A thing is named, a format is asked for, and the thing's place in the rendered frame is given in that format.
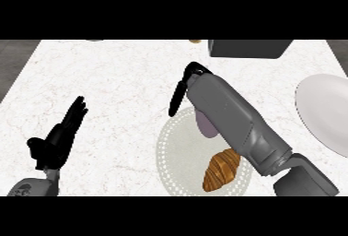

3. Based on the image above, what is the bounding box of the round pale lace placemat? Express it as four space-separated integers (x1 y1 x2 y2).
154 106 253 197

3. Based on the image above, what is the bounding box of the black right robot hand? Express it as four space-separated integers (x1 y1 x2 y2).
166 61 213 118

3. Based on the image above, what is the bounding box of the purple eggplant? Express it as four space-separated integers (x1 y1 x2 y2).
192 108 220 140

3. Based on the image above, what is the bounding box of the white round plate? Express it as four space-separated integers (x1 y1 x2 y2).
293 73 348 159

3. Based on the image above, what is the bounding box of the brown croissant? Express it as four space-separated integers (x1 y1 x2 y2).
200 147 241 194

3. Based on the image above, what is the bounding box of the dark grey box appliance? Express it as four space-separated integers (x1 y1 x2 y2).
206 39 294 60

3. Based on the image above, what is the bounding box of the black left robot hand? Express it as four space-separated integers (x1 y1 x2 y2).
26 95 89 171

